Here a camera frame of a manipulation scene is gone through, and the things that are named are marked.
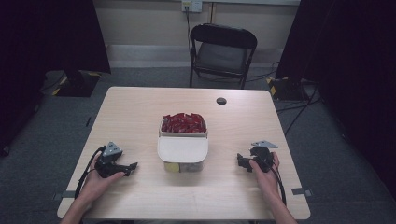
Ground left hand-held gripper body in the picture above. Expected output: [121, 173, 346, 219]
[93, 141, 127, 179]

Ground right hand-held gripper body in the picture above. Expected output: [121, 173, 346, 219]
[249, 140, 279, 173]

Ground clear container with white lid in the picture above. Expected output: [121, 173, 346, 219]
[156, 118, 209, 174]

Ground person's left hand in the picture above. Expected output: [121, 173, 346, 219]
[81, 151, 126, 206]

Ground person's right hand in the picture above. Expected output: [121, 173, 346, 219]
[248, 151, 281, 200]

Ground grey tape strip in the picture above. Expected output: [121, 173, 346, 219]
[51, 189, 78, 201]
[290, 187, 313, 197]

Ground pile of red packets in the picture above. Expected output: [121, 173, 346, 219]
[161, 112, 207, 134]

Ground black stand base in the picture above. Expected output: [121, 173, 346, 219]
[266, 76, 308, 102]
[51, 70, 102, 98]

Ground black folding chair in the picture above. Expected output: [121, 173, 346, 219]
[188, 23, 259, 90]

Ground dark curtain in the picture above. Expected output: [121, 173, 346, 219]
[0, 0, 112, 153]
[275, 0, 396, 200]

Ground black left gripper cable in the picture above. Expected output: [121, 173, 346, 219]
[74, 145, 107, 200]

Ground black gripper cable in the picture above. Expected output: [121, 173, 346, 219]
[74, 145, 107, 200]
[270, 167, 288, 207]

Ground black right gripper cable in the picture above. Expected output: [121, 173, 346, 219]
[270, 167, 288, 207]

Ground black floor cables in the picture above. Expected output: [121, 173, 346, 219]
[274, 61, 323, 138]

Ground black wall socket cable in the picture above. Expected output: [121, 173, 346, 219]
[185, 6, 193, 59]

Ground white wall socket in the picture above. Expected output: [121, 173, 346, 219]
[181, 0, 204, 14]

